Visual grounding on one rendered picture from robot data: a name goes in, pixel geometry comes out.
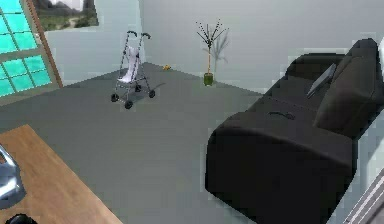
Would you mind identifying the bare twig house plant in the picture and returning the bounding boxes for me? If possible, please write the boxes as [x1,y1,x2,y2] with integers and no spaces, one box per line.
[195,18,230,87]

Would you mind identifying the white baby stroller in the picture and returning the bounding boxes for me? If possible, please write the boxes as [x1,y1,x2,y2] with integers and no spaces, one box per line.
[110,30,157,110]

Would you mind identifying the small dark object on sofa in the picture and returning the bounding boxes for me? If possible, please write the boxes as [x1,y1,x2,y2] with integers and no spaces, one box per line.
[268,111,296,121]

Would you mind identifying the black sofa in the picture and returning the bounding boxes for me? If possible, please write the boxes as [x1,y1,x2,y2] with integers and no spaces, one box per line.
[204,37,384,224]

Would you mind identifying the grey laptop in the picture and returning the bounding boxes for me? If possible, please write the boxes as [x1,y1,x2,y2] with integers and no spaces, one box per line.
[306,62,338,100]

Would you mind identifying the brown wooden table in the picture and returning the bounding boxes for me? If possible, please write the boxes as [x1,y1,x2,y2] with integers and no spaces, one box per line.
[0,124,124,224]

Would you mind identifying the framed landscape picture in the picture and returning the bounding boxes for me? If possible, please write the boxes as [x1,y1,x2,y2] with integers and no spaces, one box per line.
[32,0,100,32]

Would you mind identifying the shiny silver metal object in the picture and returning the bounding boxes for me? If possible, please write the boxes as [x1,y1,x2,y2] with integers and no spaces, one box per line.
[0,143,27,210]

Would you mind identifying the grey striped furniture corner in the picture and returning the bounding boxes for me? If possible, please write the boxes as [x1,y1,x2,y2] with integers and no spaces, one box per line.
[343,168,384,224]

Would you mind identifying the small black round object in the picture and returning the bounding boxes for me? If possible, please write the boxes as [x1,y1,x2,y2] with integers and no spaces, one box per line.
[5,213,38,224]

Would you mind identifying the window with brown frame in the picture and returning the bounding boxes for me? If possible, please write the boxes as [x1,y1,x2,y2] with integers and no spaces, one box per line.
[0,0,64,99]

